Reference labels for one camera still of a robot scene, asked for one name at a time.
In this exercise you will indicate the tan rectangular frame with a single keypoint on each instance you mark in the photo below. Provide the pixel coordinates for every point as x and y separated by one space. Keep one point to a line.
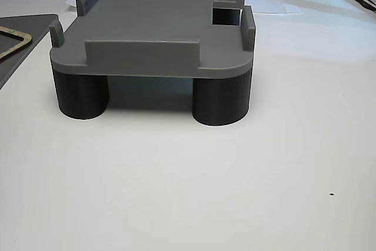
27 38

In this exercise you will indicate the gray holder platform with legs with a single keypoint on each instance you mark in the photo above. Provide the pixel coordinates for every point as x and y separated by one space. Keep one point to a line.
152 21

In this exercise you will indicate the dark gray flat tray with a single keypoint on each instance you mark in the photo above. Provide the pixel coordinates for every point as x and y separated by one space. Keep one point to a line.
38 27

